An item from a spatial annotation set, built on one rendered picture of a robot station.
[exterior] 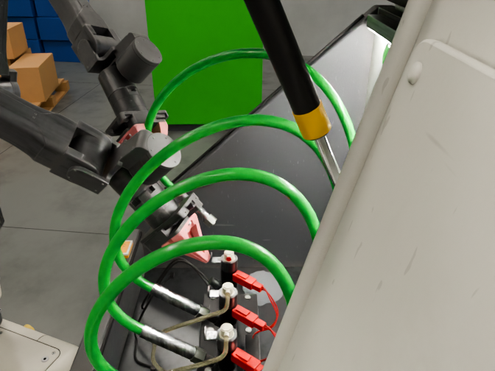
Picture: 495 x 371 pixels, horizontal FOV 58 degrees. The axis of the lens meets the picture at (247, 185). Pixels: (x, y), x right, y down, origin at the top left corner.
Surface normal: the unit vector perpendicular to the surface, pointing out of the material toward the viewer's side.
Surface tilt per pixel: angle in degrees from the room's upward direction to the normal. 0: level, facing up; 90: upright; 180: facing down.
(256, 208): 90
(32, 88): 90
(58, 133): 47
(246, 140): 90
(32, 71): 90
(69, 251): 0
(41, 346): 0
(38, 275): 0
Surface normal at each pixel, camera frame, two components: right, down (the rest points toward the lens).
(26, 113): 0.66, -0.44
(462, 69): -0.97, -0.21
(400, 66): -0.24, 0.41
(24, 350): 0.00, -0.88
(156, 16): 0.03, 0.48
